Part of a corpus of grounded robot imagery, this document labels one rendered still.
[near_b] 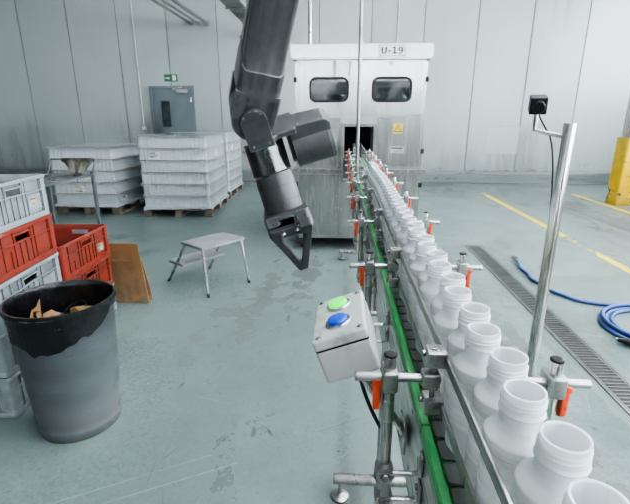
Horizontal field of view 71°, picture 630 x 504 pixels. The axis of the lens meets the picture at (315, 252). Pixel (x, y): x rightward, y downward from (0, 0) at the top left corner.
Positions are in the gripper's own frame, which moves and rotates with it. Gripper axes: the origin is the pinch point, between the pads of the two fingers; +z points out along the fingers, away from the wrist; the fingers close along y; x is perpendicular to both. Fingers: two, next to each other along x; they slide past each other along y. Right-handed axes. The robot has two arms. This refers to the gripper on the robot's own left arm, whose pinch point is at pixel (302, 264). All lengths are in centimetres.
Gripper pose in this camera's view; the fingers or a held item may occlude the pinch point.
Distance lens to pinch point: 68.6
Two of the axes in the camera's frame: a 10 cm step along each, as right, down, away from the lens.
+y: -1.1, -2.4, 9.6
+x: -9.5, 3.1, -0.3
